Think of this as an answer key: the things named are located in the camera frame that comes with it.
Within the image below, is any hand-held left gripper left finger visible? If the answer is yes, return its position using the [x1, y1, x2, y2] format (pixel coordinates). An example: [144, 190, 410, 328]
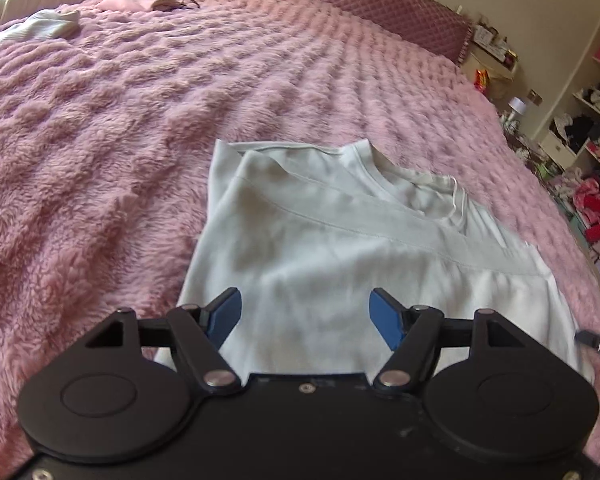
[84, 287, 244, 395]

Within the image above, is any pink fluffy blanket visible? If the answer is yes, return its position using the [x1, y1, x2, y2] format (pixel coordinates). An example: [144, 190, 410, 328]
[0, 0, 600, 467]

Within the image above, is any white table lamp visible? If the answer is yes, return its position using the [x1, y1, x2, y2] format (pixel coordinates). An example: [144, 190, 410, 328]
[502, 95, 531, 131]

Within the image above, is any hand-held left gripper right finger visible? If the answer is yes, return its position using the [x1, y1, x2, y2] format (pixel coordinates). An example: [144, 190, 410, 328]
[368, 287, 526, 395]

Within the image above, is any pink quilted headboard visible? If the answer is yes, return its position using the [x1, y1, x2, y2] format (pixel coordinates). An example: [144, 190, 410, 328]
[224, 0, 474, 64]

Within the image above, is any white shelf unit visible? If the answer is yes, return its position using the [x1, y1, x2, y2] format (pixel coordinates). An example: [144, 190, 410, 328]
[537, 14, 600, 187]

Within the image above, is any white printed sweatshirt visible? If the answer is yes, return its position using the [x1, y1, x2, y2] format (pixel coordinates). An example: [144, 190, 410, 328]
[155, 138, 597, 387]

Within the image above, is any pile of colourful clothes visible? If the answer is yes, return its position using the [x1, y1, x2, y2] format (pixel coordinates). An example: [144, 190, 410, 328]
[554, 164, 600, 262]

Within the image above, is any cluttered nightstand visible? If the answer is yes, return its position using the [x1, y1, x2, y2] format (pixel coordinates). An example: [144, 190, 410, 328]
[467, 24, 522, 82]

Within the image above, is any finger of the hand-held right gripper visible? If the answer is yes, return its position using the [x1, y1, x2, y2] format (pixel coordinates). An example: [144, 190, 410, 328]
[573, 328, 600, 357]

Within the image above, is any small white folded cloth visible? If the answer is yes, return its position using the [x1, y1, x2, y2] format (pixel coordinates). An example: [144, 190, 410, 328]
[0, 8, 81, 45]

